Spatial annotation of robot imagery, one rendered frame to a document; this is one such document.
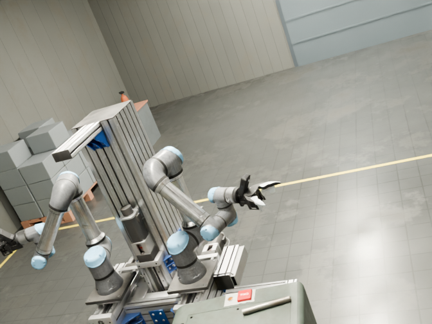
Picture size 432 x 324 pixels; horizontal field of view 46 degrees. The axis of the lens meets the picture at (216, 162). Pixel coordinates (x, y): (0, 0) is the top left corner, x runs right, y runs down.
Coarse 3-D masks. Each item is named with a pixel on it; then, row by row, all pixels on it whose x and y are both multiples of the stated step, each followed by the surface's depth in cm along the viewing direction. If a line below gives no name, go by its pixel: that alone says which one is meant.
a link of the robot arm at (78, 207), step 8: (64, 176) 265; (72, 176) 268; (80, 192) 270; (72, 200) 267; (80, 200) 271; (72, 208) 271; (80, 208) 272; (88, 208) 276; (80, 216) 273; (88, 216) 275; (80, 224) 275; (88, 224) 275; (96, 224) 281; (88, 232) 277; (96, 232) 279; (88, 240) 279; (96, 240) 278; (104, 240) 281; (88, 248) 281
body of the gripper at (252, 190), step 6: (252, 186) 228; (234, 192) 230; (246, 192) 226; (252, 192) 224; (258, 192) 226; (234, 198) 230; (240, 198) 231; (258, 198) 226; (264, 198) 229; (240, 204) 233; (252, 204) 227
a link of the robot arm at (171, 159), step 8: (160, 152) 245; (168, 152) 245; (176, 152) 247; (160, 160) 241; (168, 160) 243; (176, 160) 246; (168, 168) 242; (176, 168) 246; (168, 176) 246; (176, 176) 247; (176, 184) 250; (184, 184) 253; (184, 192) 252; (184, 216) 256; (184, 224) 259; (192, 224) 257; (192, 232) 257; (200, 232) 259; (200, 240) 258
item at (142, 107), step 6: (138, 102) 883; (144, 102) 868; (138, 108) 844; (144, 108) 865; (138, 114) 842; (144, 114) 860; (150, 114) 882; (144, 120) 856; (150, 120) 878; (144, 126) 852; (150, 126) 873; (156, 126) 894; (150, 132) 868; (156, 132) 888; (150, 138) 864; (156, 138) 884
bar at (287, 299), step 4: (288, 296) 203; (276, 300) 203; (280, 300) 203; (284, 300) 202; (288, 300) 202; (260, 304) 204; (264, 304) 204; (268, 304) 203; (272, 304) 203; (276, 304) 203; (248, 308) 205; (252, 308) 204; (256, 308) 204; (260, 308) 204; (264, 308) 204; (244, 312) 204; (248, 312) 204
